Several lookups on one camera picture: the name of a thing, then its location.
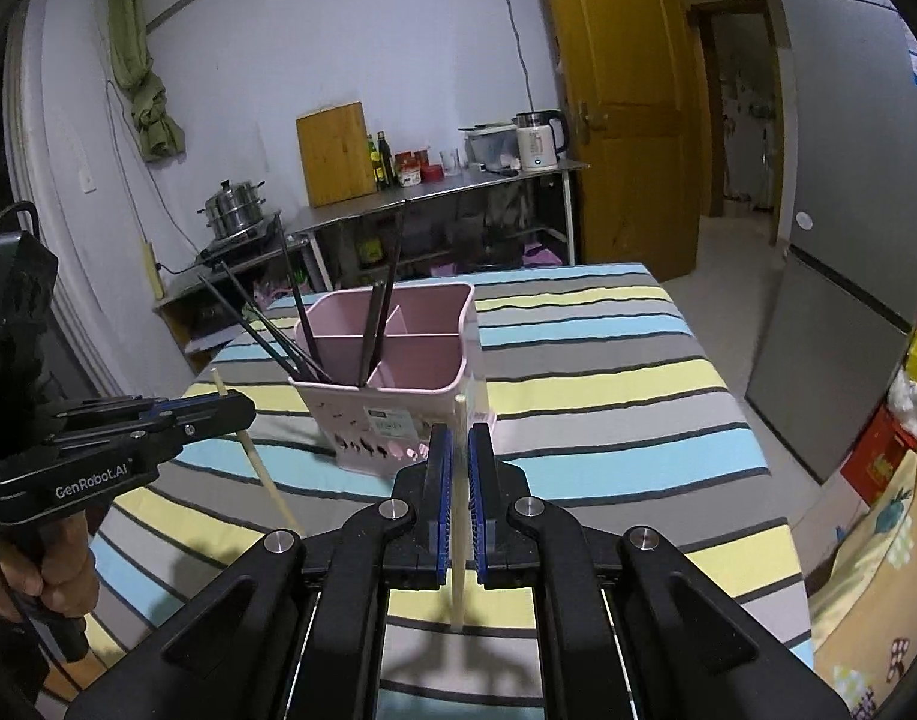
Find wooden chopstick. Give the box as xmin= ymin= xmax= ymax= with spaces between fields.
xmin=450 ymin=395 xmax=471 ymax=632
xmin=208 ymin=365 xmax=304 ymax=538

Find black chopstick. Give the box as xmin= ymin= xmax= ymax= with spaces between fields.
xmin=356 ymin=281 xmax=385 ymax=387
xmin=278 ymin=220 xmax=326 ymax=382
xmin=372 ymin=210 xmax=406 ymax=372
xmin=360 ymin=278 xmax=393 ymax=385
xmin=196 ymin=275 xmax=310 ymax=380
xmin=219 ymin=263 xmax=333 ymax=383

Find steel kitchen counter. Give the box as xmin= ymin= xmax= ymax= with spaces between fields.
xmin=152 ymin=160 xmax=584 ymax=372

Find person left hand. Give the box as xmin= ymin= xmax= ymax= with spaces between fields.
xmin=0 ymin=512 xmax=99 ymax=622

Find pink plastic utensil basket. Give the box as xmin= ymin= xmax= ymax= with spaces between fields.
xmin=296 ymin=280 xmax=495 ymax=478

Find striped tablecloth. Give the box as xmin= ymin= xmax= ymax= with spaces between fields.
xmin=83 ymin=263 xmax=813 ymax=718

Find steel steamer pot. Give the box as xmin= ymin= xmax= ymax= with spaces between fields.
xmin=198 ymin=181 xmax=264 ymax=239

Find red jar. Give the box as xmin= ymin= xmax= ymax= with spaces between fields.
xmin=395 ymin=149 xmax=445 ymax=187

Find dark oil bottles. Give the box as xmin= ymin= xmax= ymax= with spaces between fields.
xmin=367 ymin=133 xmax=393 ymax=190

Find green hanging cloth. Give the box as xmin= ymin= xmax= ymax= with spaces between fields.
xmin=107 ymin=0 xmax=185 ymax=163

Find wooden cutting board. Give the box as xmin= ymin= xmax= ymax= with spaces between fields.
xmin=296 ymin=103 xmax=375 ymax=208

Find white electric kettle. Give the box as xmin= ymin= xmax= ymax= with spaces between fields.
xmin=513 ymin=109 xmax=570 ymax=172

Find grey refrigerator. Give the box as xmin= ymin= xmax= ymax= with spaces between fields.
xmin=746 ymin=0 xmax=917 ymax=481

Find yellow wooden door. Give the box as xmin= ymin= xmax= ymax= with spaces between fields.
xmin=549 ymin=0 xmax=702 ymax=281

